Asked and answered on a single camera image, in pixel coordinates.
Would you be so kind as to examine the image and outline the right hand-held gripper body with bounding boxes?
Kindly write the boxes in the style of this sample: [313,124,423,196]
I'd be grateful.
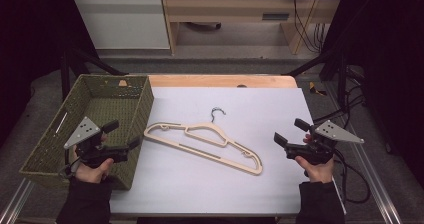
[285,119,365,166]

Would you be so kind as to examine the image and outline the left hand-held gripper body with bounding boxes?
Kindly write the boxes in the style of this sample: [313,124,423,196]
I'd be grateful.
[63,116,130,168]

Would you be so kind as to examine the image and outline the green woven basket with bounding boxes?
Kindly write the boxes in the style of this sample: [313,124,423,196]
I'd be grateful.
[19,74,155,191]

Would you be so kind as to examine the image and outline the beige plastic clothes hanger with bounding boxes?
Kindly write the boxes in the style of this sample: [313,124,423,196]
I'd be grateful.
[143,107,264,176]

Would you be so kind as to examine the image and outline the person's left hand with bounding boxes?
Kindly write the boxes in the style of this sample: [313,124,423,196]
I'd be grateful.
[74,157,115,184]

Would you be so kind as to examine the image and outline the person's right hand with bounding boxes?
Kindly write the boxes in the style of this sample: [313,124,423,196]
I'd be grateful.
[294,157,335,184]

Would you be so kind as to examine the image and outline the yellow and black tool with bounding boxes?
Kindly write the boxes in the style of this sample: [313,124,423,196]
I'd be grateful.
[308,81,328,97]

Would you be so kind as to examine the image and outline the black curtain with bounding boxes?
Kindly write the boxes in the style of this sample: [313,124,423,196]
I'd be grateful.
[0,0,98,147]
[322,0,424,187]

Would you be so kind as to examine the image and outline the white cabinet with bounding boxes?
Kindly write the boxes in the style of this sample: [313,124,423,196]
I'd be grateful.
[67,0,171,51]

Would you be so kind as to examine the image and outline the light wooden desk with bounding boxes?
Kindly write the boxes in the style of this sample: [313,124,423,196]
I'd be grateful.
[159,0,346,56]

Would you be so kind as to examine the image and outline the black floor cables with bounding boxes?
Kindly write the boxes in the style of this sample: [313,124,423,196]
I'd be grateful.
[312,65,368,125]

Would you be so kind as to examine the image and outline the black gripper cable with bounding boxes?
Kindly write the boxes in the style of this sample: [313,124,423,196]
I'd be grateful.
[59,148,81,180]
[333,149,372,205]

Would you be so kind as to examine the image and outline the aluminium rail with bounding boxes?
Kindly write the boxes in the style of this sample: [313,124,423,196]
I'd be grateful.
[324,83,404,224]
[0,178,34,224]

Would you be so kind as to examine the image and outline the black metal frame strut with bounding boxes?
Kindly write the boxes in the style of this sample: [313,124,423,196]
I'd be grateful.
[59,45,129,100]
[283,47,352,108]

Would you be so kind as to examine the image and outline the black hanging cables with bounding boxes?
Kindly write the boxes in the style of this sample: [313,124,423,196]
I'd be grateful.
[289,0,326,54]

